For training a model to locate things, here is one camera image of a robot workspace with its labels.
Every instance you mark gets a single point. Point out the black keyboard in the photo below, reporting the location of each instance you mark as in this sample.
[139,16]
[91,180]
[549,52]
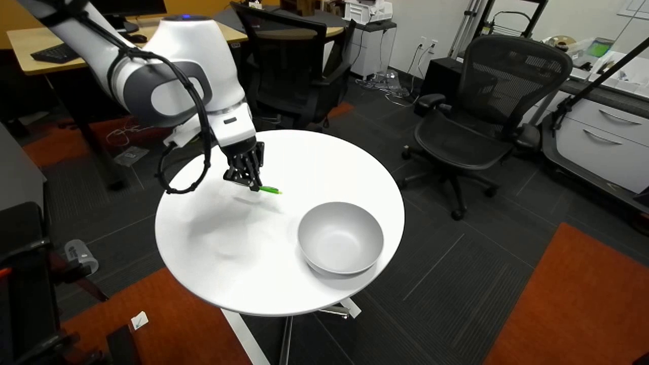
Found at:
[53,53]

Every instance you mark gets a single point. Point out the black computer tower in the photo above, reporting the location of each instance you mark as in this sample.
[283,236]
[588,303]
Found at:
[443,78]

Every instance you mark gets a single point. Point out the black high-back office chair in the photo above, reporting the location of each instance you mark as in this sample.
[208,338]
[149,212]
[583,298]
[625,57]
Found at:
[291,68]

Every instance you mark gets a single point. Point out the brown wooden table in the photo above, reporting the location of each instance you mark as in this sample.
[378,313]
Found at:
[174,325]

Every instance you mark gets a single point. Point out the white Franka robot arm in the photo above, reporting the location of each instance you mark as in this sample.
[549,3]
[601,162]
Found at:
[195,62]

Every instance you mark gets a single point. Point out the orange rug under desk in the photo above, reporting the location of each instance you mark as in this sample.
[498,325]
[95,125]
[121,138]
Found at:
[61,142]

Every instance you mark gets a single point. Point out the white drawer cabinet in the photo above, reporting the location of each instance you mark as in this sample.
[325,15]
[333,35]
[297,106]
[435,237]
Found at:
[608,145]

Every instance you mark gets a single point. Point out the black slanted tripod leg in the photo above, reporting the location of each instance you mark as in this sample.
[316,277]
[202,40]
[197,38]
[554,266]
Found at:
[595,84]

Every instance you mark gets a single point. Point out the black mesh office chair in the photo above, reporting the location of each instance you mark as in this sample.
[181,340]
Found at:
[466,145]

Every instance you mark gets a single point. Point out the white box on shelf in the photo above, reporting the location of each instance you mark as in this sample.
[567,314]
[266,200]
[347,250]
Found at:
[367,11]

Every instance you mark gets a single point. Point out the black monitor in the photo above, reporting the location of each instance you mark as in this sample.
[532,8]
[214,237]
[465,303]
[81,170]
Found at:
[133,6]

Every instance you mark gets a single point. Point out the wooden desk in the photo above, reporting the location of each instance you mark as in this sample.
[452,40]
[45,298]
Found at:
[26,41]

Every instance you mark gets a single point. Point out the white table base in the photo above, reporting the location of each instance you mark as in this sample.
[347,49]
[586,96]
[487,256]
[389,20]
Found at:
[236,332]

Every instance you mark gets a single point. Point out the black light stand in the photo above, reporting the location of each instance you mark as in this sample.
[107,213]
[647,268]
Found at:
[476,16]

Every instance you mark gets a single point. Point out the green pen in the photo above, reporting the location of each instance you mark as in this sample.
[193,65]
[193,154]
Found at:
[273,192]

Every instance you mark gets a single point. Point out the white tape square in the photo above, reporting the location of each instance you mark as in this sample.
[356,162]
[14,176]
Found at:
[139,320]

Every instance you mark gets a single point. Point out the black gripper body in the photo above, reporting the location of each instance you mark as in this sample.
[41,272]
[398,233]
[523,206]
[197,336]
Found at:
[244,159]

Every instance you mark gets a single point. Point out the white bowl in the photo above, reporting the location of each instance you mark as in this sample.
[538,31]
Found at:
[337,236]

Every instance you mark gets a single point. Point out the plain orange rug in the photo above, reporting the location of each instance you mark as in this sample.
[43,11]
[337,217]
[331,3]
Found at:
[581,304]

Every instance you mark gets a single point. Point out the dark grey cabinet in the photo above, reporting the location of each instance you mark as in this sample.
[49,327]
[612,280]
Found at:
[16,176]

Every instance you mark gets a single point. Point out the black camera stand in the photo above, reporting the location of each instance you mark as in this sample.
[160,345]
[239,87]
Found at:
[26,296]

